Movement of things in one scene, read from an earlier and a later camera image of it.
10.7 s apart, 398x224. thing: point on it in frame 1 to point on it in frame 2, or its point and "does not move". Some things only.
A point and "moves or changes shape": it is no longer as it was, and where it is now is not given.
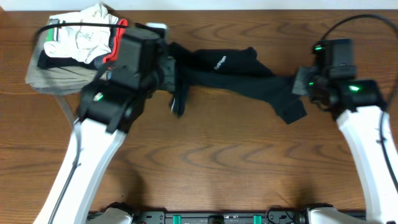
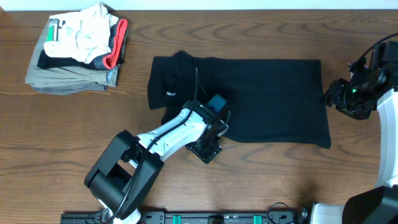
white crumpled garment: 82,43 does not move
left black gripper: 169,70 to 209,155
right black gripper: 300,86 to 334,96
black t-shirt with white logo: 236,72 moves or changes shape
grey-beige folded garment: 59,80 does not move
